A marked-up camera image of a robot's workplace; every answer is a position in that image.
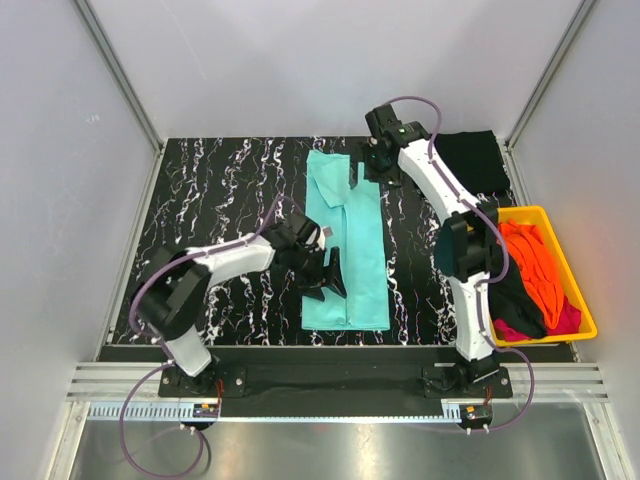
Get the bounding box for purple cable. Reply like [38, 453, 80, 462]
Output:
[387, 97, 536, 434]
[119, 194, 301, 476]

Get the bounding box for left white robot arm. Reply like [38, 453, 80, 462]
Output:
[130, 212, 347, 396]

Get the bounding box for magenta t shirt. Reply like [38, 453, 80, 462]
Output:
[493, 305, 581, 342]

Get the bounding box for teal t shirt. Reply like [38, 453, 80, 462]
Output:
[301, 150, 390, 331]

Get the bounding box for yellow plastic bin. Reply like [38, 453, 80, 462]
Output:
[492, 206, 598, 347]

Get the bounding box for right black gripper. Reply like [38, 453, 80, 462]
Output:
[348, 141, 405, 192]

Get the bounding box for white slotted cable duct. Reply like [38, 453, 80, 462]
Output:
[88, 394, 461, 423]

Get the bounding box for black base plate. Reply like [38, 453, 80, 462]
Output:
[97, 344, 574, 419]

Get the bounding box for orange t shirt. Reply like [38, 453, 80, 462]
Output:
[498, 220, 565, 330]

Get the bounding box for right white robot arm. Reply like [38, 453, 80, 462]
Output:
[349, 102, 510, 397]

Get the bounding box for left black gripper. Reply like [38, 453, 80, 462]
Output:
[288, 245, 346, 302]

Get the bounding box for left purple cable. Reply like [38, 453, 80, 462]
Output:
[119, 194, 301, 476]

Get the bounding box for folded black t shirt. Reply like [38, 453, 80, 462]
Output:
[435, 130, 510, 195]

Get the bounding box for black t shirt in bin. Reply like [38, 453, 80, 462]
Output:
[488, 269, 547, 339]

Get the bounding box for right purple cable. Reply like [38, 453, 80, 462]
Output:
[387, 97, 536, 434]

